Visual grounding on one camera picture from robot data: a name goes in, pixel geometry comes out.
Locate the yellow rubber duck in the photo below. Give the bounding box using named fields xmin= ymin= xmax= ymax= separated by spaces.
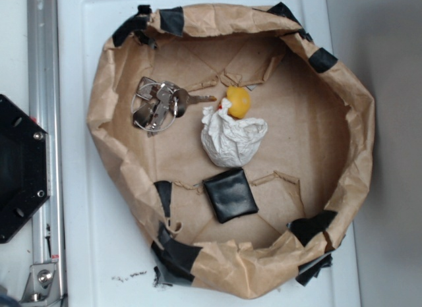
xmin=226 ymin=86 xmax=251 ymax=119

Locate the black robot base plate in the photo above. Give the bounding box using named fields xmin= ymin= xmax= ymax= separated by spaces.
xmin=0 ymin=95 xmax=49 ymax=244

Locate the bunch of silver keys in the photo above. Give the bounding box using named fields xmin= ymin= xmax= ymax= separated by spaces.
xmin=131 ymin=76 xmax=217 ymax=136

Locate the aluminium frame rail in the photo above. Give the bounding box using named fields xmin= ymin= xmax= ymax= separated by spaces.
xmin=27 ymin=0 xmax=68 ymax=306

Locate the black leather wallet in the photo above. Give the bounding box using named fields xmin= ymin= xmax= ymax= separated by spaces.
xmin=202 ymin=167 xmax=258 ymax=223

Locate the brown paper bag tray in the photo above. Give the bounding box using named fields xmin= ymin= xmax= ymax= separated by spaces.
xmin=87 ymin=3 xmax=375 ymax=299

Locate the crumpled white paper ball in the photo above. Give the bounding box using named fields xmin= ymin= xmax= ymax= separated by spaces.
xmin=200 ymin=98 xmax=268 ymax=167

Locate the metal corner bracket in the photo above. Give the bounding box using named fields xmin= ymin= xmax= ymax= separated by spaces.
xmin=20 ymin=263 xmax=61 ymax=306

